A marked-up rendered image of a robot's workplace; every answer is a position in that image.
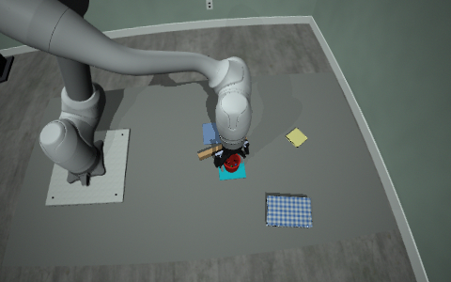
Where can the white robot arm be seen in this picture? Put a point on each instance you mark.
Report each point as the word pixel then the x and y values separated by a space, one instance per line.
pixel 59 30

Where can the red cup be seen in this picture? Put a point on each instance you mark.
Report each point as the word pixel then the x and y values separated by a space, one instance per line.
pixel 233 159

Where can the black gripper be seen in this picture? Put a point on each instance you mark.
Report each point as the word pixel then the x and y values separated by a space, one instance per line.
pixel 224 154

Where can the blue and white checkered cloth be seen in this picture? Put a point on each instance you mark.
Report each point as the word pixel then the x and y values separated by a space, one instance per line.
pixel 289 211

